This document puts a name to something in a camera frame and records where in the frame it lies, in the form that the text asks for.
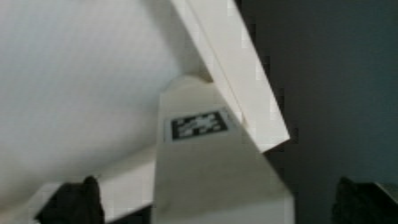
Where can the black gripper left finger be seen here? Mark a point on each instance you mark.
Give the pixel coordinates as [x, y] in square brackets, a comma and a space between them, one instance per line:
[74, 206]

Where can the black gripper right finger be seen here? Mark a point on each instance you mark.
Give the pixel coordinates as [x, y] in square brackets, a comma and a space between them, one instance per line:
[367, 203]

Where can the white desk leg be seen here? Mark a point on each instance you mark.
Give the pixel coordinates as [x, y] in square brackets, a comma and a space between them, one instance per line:
[218, 185]

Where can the white desk tabletop tray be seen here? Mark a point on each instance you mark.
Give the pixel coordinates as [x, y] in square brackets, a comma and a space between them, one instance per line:
[94, 52]

